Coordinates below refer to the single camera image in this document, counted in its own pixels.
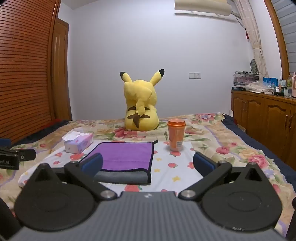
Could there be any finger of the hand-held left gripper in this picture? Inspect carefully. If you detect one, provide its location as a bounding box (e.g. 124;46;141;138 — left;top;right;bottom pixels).
0;149;36;162

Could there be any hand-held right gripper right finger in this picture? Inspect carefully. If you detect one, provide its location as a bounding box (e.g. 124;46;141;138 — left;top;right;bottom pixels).
178;152;270;201

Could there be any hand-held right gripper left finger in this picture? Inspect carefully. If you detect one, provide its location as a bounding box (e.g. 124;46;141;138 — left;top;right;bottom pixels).
25;153;117;202

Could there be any purple grey towel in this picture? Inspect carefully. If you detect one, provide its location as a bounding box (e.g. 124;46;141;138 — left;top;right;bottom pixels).
85;140;159;185

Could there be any pink tissue box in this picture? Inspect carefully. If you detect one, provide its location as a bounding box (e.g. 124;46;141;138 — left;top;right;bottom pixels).
62;130;94;154

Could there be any white fruit print sheet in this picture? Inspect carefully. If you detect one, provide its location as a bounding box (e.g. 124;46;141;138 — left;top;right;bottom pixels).
18;141;204;193

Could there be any orange cup with lid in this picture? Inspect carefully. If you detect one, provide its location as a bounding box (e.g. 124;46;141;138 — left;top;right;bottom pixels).
167;118;186;152

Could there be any navy bed mattress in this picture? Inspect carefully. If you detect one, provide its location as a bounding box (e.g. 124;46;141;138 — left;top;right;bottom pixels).
221;113;296;186

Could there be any yellow plush toy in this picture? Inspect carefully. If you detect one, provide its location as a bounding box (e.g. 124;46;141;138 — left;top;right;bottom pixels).
120;69;165;131

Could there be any wooden cabinet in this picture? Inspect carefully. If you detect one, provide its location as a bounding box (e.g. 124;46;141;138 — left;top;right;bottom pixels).
231;90;296;164

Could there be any wooden louvered wardrobe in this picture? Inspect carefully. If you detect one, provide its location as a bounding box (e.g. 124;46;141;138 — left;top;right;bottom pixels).
0;0;61;145

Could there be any wooden door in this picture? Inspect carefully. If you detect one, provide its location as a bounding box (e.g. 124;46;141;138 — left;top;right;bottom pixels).
51;18;73;121

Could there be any stack of folded cloths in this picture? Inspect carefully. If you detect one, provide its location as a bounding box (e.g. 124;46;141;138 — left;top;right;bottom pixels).
233;71;260;88

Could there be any blue box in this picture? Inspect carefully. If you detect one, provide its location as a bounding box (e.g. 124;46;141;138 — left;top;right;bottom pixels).
263;77;279;88

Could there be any beige curtain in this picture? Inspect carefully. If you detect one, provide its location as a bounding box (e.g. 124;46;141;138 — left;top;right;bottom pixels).
233;0;269;78

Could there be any white air conditioner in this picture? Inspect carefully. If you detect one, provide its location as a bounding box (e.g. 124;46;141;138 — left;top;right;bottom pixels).
174;0;233;17

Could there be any grey window blind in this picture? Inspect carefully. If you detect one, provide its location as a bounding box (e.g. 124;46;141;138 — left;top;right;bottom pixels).
270;0;296;76

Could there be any wooden window frame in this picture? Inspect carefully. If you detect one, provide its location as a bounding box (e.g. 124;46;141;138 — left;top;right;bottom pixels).
264;0;290;78

